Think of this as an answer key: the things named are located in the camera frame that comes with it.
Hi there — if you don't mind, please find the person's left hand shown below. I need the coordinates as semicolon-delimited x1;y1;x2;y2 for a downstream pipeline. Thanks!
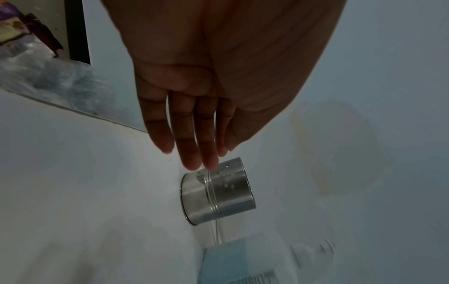
100;0;348;171

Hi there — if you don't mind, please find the large translucent bottle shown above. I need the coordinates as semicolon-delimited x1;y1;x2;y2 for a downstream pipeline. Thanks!
196;233;299;284

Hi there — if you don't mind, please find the white pump head with tube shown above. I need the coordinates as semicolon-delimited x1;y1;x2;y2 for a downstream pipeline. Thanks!
290;239;338;270

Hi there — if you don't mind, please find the perforated metal cup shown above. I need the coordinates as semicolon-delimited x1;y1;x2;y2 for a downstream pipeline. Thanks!
179;156;257;226

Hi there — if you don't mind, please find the clear plastic bag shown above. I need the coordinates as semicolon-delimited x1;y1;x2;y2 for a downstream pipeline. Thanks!
0;36;117;117

